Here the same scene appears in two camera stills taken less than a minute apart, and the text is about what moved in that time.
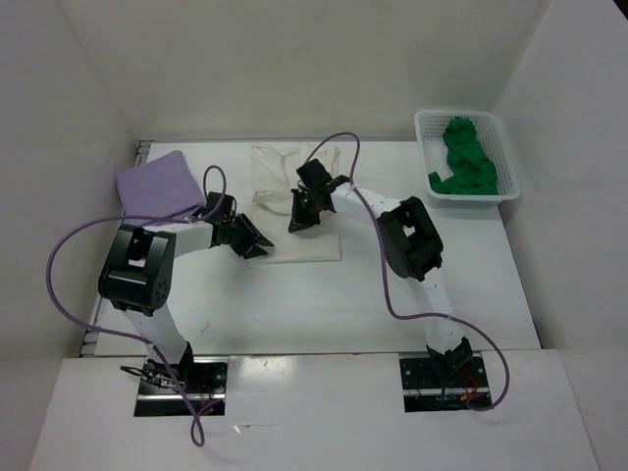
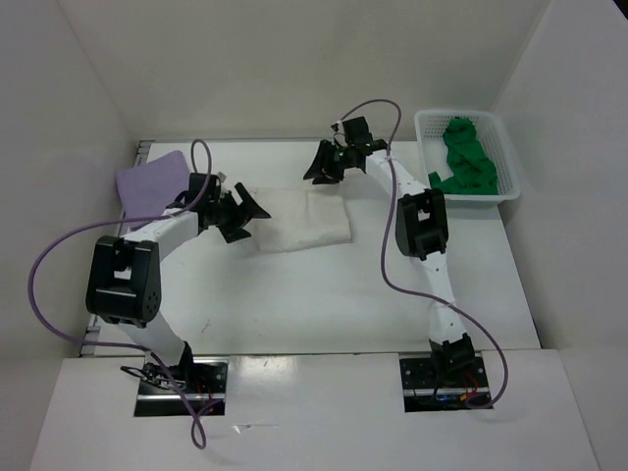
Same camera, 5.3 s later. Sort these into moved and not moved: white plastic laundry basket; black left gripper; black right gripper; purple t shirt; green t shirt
Moved: black left gripper; black right gripper
Not moved: green t shirt; white plastic laundry basket; purple t shirt
